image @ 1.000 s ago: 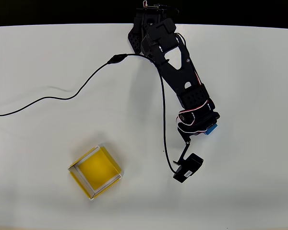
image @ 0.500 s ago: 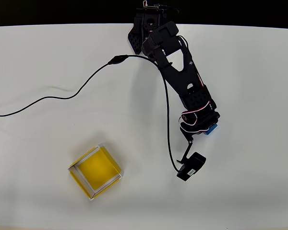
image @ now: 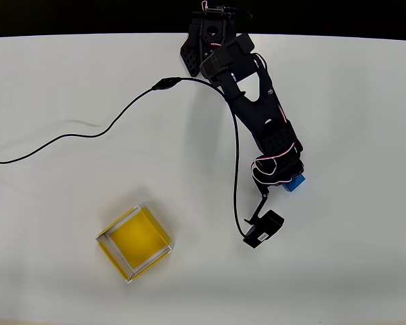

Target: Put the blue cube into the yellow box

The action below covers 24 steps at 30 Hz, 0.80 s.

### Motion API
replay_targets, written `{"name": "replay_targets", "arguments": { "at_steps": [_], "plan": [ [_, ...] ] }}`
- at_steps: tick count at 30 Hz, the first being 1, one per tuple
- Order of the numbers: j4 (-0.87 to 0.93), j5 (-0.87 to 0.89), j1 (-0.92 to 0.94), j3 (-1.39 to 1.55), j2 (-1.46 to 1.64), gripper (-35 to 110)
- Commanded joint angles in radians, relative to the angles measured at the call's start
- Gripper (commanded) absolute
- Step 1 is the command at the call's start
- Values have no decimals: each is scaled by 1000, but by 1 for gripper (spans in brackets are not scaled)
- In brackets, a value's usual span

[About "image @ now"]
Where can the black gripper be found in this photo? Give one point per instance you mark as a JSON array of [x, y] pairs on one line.
[[289, 178]]

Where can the blue cube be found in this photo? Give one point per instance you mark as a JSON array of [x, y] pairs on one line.
[[296, 184]]

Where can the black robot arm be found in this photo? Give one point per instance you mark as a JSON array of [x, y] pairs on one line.
[[253, 111]]

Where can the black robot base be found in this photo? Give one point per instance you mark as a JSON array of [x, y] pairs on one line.
[[193, 57]]

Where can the yellow open box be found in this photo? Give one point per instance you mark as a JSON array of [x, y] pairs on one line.
[[135, 237]]

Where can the black camera mount stalk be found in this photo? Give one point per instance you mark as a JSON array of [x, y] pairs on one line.
[[261, 204]]

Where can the black camera box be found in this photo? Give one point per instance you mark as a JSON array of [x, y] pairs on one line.
[[265, 228]]

